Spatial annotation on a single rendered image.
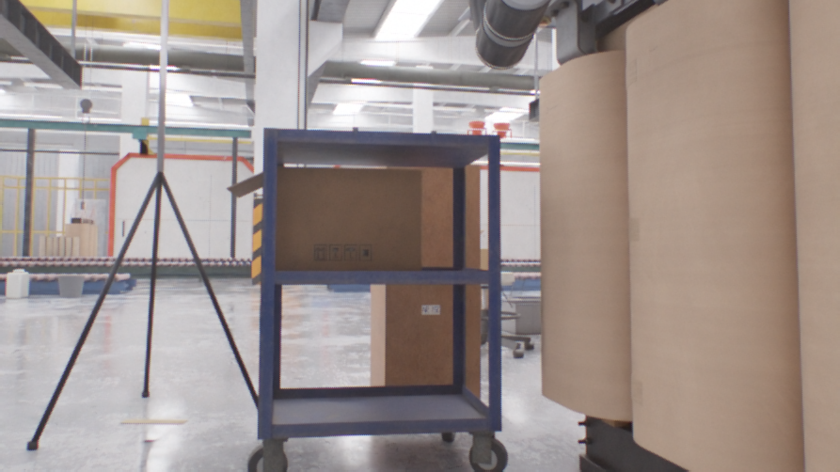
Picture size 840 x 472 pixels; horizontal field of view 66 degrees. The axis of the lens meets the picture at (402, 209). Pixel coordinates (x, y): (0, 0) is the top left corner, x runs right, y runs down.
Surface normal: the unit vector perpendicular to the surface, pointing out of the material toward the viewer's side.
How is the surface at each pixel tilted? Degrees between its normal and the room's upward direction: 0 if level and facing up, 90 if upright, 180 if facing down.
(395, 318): 90
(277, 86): 90
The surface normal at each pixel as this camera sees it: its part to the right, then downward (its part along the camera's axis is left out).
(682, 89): -0.93, -0.03
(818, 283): -1.00, 0.00
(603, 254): -0.57, -0.06
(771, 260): -0.31, -0.07
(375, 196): 0.14, -0.07
